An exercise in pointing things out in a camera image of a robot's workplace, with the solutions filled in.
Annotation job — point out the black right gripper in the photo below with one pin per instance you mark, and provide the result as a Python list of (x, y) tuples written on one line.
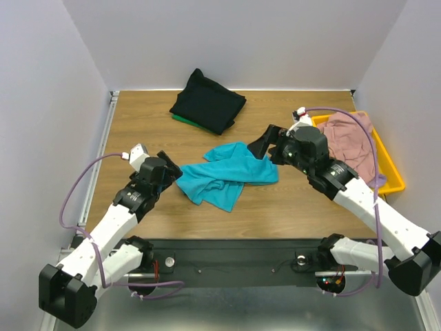
[(275, 145)]

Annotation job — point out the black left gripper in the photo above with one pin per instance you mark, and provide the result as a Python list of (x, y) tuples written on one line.
[(172, 172)]

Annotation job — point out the turquoise t shirt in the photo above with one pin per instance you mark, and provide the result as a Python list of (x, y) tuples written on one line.
[(221, 178)]

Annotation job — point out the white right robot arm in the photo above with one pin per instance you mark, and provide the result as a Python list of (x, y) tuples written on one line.
[(404, 252)]

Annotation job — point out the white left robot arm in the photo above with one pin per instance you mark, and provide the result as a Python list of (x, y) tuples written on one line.
[(70, 290)]

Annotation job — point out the folded green t shirt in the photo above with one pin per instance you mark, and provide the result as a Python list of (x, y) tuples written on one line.
[(186, 121)]

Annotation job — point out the folded black t shirt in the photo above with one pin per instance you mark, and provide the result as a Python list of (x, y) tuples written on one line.
[(207, 103)]

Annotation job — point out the pink t shirt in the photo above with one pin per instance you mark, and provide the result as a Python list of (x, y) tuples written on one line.
[(348, 142)]

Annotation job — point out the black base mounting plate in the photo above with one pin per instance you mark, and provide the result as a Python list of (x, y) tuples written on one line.
[(248, 261)]

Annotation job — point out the lavender t shirt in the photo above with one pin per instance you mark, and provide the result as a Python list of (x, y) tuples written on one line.
[(377, 182)]

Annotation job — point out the yellow plastic tray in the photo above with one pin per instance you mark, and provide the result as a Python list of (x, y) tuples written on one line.
[(385, 162)]

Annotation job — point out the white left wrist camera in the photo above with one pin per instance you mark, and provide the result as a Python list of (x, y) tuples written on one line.
[(136, 156)]

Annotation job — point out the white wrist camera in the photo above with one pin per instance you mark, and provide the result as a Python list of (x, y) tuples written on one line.
[(301, 119), (136, 156)]

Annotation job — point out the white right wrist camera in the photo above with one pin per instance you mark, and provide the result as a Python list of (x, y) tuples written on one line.
[(301, 119)]

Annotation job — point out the aluminium front frame rail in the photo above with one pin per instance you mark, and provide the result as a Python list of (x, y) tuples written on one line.
[(338, 274)]

